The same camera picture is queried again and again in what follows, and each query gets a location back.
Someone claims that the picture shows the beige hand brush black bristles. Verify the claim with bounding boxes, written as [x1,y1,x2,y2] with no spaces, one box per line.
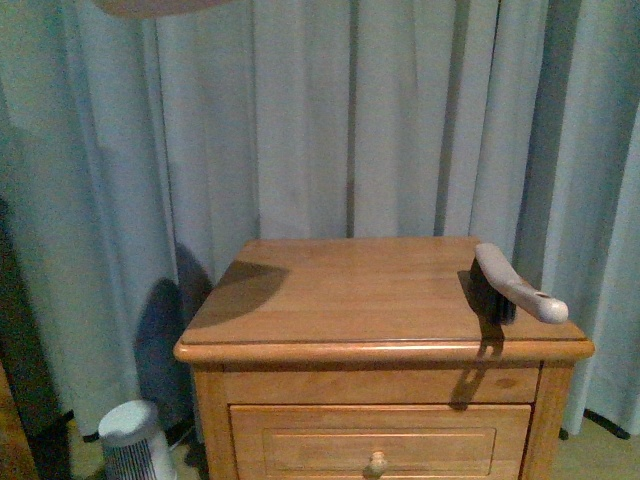
[470,243,569,325]

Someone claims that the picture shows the wooden nightstand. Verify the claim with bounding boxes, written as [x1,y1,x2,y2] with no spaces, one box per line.
[175,237,594,479]

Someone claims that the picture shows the light blue curtain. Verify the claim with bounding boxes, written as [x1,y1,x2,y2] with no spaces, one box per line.
[1,1,639,436]

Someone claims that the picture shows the upper wooden drawer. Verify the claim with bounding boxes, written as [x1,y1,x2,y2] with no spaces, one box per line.
[231,405,530,479]

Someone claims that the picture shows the upper round wooden knob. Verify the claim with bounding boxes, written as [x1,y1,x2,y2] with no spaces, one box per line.
[363,451,388,479]

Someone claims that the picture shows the white cylindrical air purifier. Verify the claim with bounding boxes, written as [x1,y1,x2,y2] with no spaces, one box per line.
[98,400,177,479]

